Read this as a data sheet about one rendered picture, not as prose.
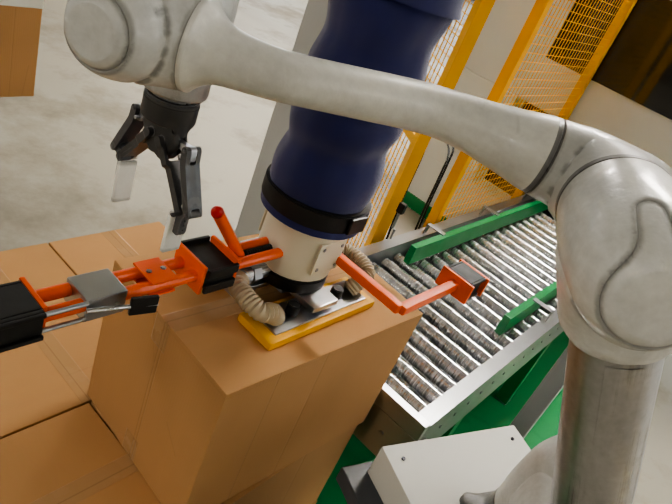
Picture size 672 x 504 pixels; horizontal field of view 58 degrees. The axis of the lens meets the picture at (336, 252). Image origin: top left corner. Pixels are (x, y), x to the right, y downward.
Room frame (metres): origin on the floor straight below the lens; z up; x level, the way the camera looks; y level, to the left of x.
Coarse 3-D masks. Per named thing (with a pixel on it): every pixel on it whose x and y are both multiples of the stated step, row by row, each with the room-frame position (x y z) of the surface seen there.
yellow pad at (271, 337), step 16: (336, 288) 1.13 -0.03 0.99; (288, 304) 1.00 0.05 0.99; (336, 304) 1.11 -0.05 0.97; (352, 304) 1.14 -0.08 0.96; (368, 304) 1.17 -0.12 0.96; (240, 320) 0.95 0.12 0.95; (288, 320) 0.98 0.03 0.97; (304, 320) 1.01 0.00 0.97; (320, 320) 1.03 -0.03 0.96; (336, 320) 1.07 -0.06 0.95; (256, 336) 0.92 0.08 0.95; (272, 336) 0.92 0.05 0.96; (288, 336) 0.94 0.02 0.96
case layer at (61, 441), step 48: (96, 240) 1.53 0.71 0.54; (144, 240) 1.63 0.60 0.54; (48, 336) 1.09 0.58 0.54; (96, 336) 1.16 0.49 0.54; (0, 384) 0.91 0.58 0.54; (48, 384) 0.96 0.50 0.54; (0, 432) 0.80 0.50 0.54; (48, 432) 0.84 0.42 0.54; (96, 432) 0.89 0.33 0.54; (0, 480) 0.70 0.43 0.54; (48, 480) 0.74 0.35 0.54; (96, 480) 0.78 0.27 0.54; (144, 480) 0.83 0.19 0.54; (288, 480) 1.05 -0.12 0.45
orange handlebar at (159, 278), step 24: (264, 240) 1.05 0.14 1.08; (144, 264) 0.81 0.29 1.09; (168, 264) 0.85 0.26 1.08; (240, 264) 0.94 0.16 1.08; (336, 264) 1.10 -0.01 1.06; (48, 288) 0.67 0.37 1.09; (144, 288) 0.76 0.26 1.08; (168, 288) 0.81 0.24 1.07; (384, 288) 1.06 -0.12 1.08; (432, 288) 1.14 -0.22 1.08; (456, 288) 1.20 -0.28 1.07; (72, 312) 0.66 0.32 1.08; (408, 312) 1.03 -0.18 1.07
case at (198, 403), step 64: (128, 320) 0.92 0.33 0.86; (192, 320) 0.90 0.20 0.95; (384, 320) 1.16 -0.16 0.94; (128, 384) 0.90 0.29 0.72; (192, 384) 0.80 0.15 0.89; (256, 384) 0.81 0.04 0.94; (320, 384) 0.99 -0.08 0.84; (128, 448) 0.87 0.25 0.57; (192, 448) 0.77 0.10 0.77; (256, 448) 0.88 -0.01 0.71
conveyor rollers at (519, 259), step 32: (512, 224) 3.13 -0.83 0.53; (544, 224) 3.32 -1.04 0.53; (448, 256) 2.42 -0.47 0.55; (480, 256) 2.55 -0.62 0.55; (512, 256) 2.73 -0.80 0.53; (544, 256) 2.85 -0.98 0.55; (416, 288) 2.06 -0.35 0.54; (512, 288) 2.37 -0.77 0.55; (448, 320) 1.92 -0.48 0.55; (480, 320) 2.02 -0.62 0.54; (416, 352) 1.65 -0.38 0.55; (448, 352) 1.76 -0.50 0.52; (480, 352) 1.81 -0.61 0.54; (416, 384) 1.51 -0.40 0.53; (448, 384) 1.56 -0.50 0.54
